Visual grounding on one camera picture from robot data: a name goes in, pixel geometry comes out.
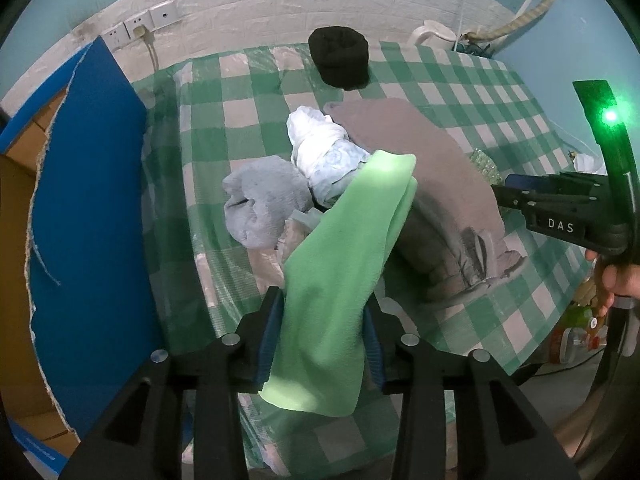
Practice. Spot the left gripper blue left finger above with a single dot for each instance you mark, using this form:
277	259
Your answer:
268	332

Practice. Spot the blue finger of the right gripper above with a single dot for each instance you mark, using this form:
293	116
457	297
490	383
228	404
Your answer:
525	183

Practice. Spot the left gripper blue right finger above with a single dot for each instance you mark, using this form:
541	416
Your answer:
374	352

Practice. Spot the green bubble wrap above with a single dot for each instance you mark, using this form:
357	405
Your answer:
486	167

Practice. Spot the grey towel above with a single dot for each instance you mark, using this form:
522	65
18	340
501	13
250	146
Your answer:
453	243

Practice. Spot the green fleece cloth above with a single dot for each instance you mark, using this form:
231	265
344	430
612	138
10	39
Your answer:
319	361

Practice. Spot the grey sock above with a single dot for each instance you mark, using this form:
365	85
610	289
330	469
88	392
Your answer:
262	194

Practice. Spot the person right hand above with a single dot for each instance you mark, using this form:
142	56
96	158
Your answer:
613	280

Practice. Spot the white electric kettle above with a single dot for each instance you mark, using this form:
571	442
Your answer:
434	35

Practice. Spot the white blue crumpled cloth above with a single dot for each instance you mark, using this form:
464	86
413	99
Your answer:
323	153

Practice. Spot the blue cardboard box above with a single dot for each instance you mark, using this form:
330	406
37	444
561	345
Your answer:
78	322

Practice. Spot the green checkered tablecloth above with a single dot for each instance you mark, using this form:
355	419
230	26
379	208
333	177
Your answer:
210	115

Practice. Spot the black knit hat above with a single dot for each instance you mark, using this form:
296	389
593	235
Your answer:
341	56

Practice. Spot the white wall socket strip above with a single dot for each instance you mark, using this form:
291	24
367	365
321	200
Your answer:
138	26

